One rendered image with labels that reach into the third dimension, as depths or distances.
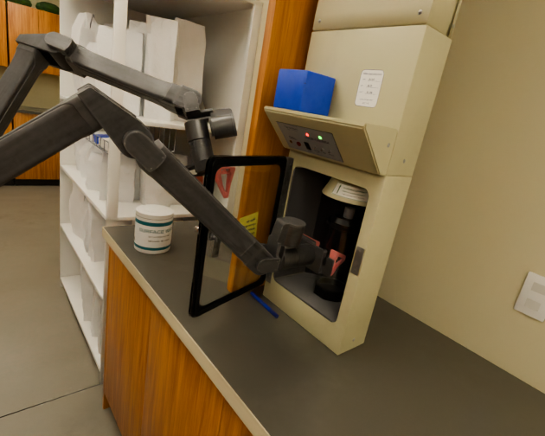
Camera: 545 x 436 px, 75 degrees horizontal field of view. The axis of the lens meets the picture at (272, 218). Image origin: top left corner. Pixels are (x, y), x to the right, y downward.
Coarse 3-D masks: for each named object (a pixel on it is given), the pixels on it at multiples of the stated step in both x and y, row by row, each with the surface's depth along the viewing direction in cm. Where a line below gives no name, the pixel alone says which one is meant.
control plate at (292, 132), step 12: (288, 132) 89; (300, 132) 85; (312, 132) 81; (324, 132) 78; (288, 144) 95; (312, 144) 85; (324, 144) 81; (336, 144) 78; (324, 156) 85; (336, 156) 82
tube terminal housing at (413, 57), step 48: (336, 48) 85; (384, 48) 76; (432, 48) 72; (336, 96) 86; (384, 96) 76; (432, 96) 78; (288, 192) 101; (384, 192) 79; (384, 240) 86; (336, 336) 91
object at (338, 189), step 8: (328, 184) 94; (336, 184) 91; (344, 184) 89; (352, 184) 89; (328, 192) 92; (336, 192) 90; (344, 192) 89; (352, 192) 88; (360, 192) 88; (368, 192) 88; (344, 200) 88; (352, 200) 88; (360, 200) 88
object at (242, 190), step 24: (240, 168) 84; (264, 168) 91; (216, 192) 79; (240, 192) 86; (264, 192) 95; (240, 216) 89; (264, 216) 98; (264, 240) 102; (216, 264) 87; (240, 264) 96; (192, 288) 83; (216, 288) 90
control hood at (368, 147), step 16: (272, 112) 88; (288, 112) 83; (304, 112) 79; (320, 128) 78; (336, 128) 74; (352, 128) 70; (368, 128) 68; (384, 128) 71; (352, 144) 74; (368, 144) 70; (384, 144) 73; (352, 160) 78; (368, 160) 74; (384, 160) 75
